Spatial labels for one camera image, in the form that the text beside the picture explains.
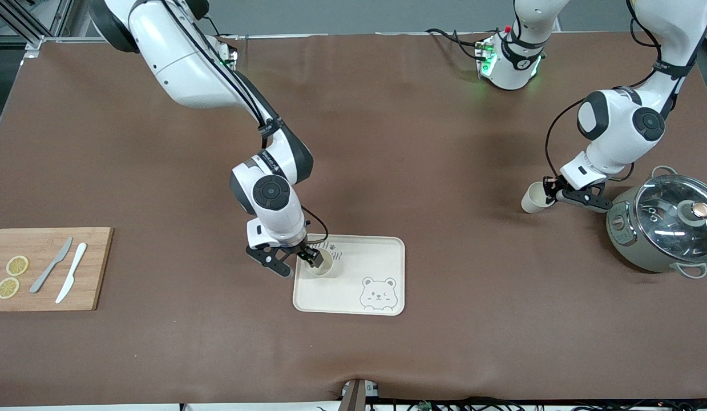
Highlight wooden cutting board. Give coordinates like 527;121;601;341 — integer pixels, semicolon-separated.
0;227;114;312

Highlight grey plastic knife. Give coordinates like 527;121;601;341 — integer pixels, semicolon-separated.
29;237;74;294

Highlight white plastic knife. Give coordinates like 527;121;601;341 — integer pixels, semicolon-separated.
55;243;88;304

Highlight grey metal bracket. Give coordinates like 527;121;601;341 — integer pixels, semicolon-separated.
341;378;381;411

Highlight glass pot lid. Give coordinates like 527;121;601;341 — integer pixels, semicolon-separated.
635;174;707;264

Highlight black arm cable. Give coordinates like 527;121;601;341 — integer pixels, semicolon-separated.
544;0;702;189
159;0;331;246

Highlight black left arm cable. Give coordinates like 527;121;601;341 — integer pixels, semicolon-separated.
544;0;702;189

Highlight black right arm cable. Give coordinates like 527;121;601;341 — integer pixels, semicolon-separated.
159;0;331;246

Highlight cream tray with bear print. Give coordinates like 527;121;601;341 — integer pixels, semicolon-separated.
292;233;406;316

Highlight white plastic cup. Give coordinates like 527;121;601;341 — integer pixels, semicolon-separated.
304;248;335;278
521;181;557;215

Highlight grey pot with glass lid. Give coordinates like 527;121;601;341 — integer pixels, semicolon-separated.
606;166;707;279

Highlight aluminium frame profile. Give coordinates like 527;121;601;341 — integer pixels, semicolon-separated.
0;0;75;53

